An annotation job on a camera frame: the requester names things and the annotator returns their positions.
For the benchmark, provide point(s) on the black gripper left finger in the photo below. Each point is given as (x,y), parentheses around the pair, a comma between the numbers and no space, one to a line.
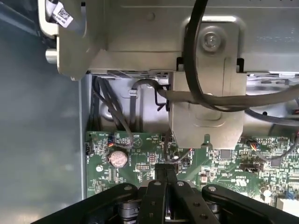
(154,200)

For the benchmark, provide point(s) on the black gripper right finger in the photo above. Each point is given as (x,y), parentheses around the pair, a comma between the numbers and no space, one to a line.
(184,200)

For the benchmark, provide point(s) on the green motherboard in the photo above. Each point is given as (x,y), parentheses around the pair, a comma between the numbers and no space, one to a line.
(224,168)

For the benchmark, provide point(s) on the silver coin cell battery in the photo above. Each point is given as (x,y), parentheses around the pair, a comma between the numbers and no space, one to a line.
(118,158)

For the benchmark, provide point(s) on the small silver capacitor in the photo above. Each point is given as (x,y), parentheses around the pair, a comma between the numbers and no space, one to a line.
(99,168)

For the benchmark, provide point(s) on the white board connector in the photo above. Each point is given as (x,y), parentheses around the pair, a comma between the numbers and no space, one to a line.
(287,203)

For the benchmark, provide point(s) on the dark grey PC case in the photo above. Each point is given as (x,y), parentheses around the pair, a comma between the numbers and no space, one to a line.
(35,116)

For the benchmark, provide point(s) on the grey metal disk bay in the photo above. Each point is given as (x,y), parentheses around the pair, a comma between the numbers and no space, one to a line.
(140,35)

